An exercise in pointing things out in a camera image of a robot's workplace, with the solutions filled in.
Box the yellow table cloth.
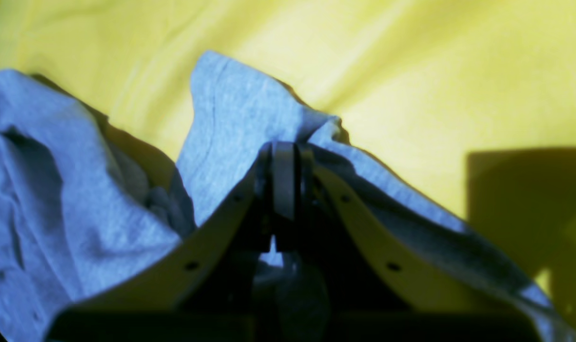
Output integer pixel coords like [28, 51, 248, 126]
[0, 0, 576, 330]

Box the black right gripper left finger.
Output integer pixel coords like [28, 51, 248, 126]
[45, 142, 286, 342]

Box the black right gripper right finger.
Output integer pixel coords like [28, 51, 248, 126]
[274, 142, 540, 342]

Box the grey t-shirt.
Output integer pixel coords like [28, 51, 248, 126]
[0, 51, 576, 342]

